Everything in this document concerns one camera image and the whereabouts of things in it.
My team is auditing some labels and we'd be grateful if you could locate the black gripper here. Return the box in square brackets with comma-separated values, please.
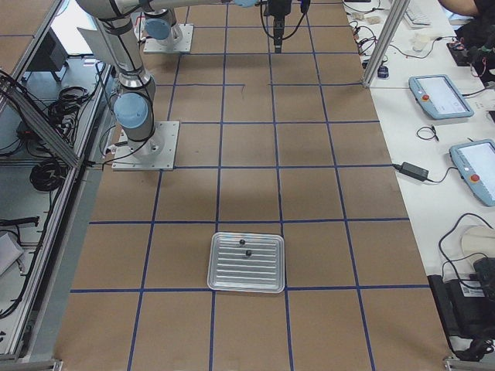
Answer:
[265, 0, 291, 53]

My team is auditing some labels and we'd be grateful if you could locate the silver ribbed metal tray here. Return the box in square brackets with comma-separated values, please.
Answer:
[207, 232, 285, 294]

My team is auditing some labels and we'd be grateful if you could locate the white keyboard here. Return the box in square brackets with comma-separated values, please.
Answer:
[403, 4, 431, 29]

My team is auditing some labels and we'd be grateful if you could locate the upper blue teach pendant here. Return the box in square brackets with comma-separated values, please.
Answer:
[408, 74, 474, 120]

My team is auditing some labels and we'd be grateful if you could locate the blue teach pendant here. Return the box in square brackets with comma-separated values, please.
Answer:
[408, 74, 474, 120]
[449, 139, 494, 207]

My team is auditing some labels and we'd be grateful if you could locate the black power adapter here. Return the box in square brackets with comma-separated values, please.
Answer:
[399, 162, 428, 182]

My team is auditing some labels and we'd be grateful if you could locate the lower blue teach pendant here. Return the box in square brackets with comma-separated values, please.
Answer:
[449, 139, 494, 207]

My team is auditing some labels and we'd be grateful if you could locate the black equipment box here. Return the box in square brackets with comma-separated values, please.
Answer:
[428, 274, 494, 362]

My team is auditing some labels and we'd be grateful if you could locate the aluminium frame post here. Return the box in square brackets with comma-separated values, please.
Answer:
[362, 0, 410, 88]

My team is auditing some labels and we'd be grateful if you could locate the small black looped cable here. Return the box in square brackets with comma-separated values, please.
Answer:
[416, 124, 439, 142]

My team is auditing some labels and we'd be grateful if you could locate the coiled black cable bundle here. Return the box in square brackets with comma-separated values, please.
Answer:
[29, 158, 66, 192]

